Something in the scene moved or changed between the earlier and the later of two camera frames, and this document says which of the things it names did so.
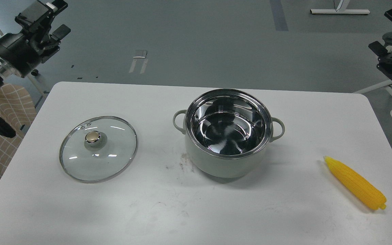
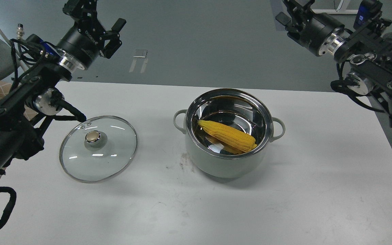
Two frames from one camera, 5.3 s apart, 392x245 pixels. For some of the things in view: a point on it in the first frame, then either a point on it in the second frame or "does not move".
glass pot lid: (96, 149) does not move
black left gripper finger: (46, 53) to (114, 43)
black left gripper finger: (37, 18) to (84, 12)
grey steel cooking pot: (227, 131) does not move
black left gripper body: (20, 51) to (81, 42)
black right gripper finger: (389, 64) to (286, 20)
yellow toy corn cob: (366, 192) to (235, 139)
